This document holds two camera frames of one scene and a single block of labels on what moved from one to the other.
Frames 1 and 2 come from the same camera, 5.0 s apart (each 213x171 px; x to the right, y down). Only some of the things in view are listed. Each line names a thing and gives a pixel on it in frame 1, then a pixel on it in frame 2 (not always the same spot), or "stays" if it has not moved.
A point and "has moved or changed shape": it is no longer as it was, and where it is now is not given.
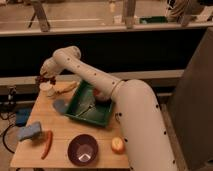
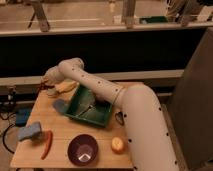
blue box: x=22 y=115 stays
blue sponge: x=29 y=131 stays
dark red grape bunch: x=45 y=79 has moved or changed shape
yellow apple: x=118 y=145 stays
